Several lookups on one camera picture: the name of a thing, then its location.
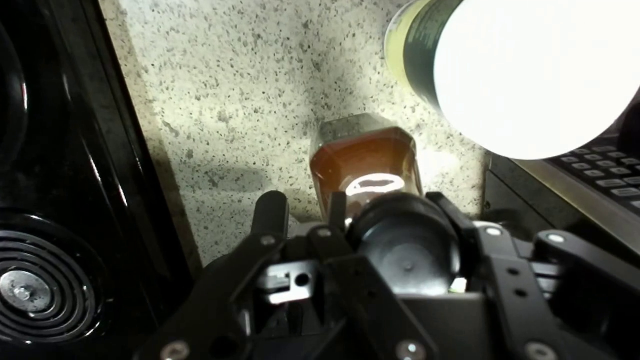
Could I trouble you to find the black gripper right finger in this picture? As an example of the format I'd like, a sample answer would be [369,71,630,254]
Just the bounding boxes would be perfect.
[426,190,640,360]

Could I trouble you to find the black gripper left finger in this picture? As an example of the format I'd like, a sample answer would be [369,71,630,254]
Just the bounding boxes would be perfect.
[136,188,428,360]

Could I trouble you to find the brown glass bottle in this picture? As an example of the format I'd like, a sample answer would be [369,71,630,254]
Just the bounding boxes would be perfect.
[308,115,465,296]

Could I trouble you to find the white-lidded green yellow container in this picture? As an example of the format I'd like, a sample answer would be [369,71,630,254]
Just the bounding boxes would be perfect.
[383,0,640,162]

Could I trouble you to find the black electric stove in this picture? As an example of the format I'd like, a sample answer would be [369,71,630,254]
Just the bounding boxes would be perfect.
[0,0,204,360]

